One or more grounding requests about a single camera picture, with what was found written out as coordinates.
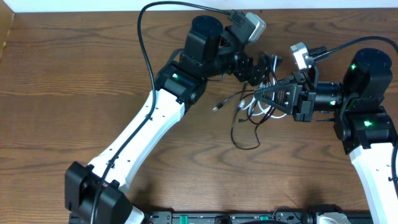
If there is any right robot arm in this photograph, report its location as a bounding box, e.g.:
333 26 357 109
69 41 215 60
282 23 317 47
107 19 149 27
254 48 397 223

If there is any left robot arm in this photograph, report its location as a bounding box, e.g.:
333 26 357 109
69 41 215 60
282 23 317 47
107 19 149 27
65 13 266 223

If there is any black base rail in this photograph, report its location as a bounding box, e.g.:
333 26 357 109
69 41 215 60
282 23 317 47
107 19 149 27
125 205 373 224

